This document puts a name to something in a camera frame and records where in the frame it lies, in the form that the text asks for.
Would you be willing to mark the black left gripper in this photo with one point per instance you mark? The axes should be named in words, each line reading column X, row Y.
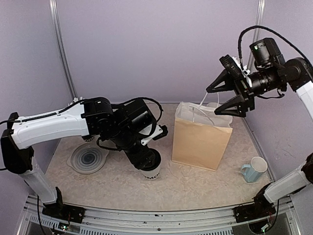
column 141, row 159

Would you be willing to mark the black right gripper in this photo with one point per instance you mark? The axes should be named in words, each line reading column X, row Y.
column 246, row 97

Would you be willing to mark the brown paper takeout bag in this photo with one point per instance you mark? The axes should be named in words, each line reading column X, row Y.
column 200, row 136

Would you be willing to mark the white paper coffee cup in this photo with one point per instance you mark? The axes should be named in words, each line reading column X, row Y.
column 153, row 172

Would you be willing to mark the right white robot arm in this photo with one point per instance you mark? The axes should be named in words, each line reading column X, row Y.
column 276, row 98

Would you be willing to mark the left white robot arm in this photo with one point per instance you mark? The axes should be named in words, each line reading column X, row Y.
column 21, row 133

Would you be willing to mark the stack of white paper cups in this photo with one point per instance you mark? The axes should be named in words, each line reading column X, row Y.
column 213, row 105

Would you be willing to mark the black cup holding straws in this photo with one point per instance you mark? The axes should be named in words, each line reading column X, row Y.
column 88, row 138

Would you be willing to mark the light blue mug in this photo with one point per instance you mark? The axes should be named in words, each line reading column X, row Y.
column 254, row 170

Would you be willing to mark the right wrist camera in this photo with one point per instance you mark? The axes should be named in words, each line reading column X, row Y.
column 233, row 67

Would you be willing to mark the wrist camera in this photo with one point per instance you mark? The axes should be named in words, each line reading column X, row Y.
column 160, row 132
column 233, row 67

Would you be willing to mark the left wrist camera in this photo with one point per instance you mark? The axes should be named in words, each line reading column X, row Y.
column 160, row 132

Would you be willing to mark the left aluminium corner post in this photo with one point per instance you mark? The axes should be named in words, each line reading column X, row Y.
column 60, row 44

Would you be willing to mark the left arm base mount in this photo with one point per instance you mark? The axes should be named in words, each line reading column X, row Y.
column 64, row 211

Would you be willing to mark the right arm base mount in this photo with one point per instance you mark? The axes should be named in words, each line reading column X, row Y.
column 260, row 207

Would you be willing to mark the aluminium front frame rail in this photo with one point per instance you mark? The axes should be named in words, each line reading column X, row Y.
column 214, row 221

